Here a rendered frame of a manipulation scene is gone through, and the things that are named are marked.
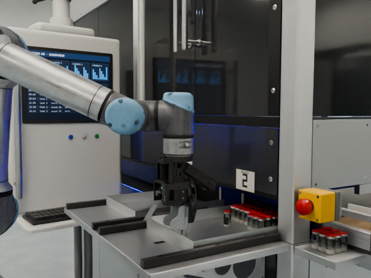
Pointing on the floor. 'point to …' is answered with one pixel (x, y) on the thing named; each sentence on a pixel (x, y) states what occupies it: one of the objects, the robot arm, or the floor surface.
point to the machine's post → (295, 131)
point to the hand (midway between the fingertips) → (185, 233)
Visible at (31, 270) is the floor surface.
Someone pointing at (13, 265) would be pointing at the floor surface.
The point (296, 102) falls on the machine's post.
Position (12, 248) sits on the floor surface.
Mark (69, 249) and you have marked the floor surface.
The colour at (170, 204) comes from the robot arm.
